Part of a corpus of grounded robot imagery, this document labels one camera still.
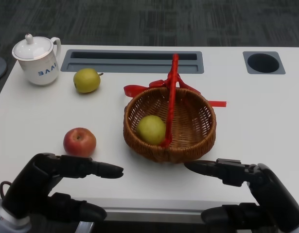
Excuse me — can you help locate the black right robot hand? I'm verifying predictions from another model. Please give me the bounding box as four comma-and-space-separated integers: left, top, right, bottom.
184, 158, 299, 233

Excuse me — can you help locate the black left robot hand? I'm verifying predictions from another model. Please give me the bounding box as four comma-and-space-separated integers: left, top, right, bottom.
2, 152, 124, 221

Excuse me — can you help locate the white table apron bar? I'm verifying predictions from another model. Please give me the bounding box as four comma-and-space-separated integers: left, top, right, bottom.
103, 208, 206, 222

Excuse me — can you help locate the dark left wrist cable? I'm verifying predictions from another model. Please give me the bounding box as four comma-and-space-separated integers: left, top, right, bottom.
0, 181, 12, 200

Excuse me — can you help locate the red apple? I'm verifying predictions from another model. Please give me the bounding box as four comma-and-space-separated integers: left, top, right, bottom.
63, 127, 97, 157

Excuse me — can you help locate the wicker basket with red handle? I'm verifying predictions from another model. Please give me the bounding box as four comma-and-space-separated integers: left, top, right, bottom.
123, 53, 217, 164

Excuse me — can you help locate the white lidded mug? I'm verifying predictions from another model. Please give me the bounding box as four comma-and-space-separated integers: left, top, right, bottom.
12, 33, 62, 86

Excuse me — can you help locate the yellow-green apple with stem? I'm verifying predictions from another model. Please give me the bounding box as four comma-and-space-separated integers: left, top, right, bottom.
73, 68, 104, 94

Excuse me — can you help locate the grey round cable grommet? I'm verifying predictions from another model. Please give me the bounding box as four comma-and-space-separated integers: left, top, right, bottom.
242, 51, 286, 75

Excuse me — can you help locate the yellow-green apple without stem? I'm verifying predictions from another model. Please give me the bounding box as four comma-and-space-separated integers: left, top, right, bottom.
136, 115, 167, 146

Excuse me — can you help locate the white table leg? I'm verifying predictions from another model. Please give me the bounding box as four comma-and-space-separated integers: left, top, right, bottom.
75, 220, 95, 233

